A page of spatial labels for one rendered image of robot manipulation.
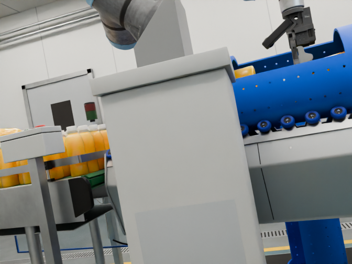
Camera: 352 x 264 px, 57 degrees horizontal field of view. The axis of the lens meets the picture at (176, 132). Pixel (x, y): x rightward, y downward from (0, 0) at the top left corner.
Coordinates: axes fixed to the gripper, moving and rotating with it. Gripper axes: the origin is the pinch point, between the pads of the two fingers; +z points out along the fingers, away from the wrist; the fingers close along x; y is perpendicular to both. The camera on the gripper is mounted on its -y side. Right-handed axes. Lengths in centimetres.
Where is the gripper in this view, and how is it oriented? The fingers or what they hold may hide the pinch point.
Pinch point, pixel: (297, 73)
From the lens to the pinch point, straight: 116.2
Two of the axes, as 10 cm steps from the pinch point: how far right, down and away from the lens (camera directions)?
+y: 9.2, -1.7, -3.6
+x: 3.5, -0.7, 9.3
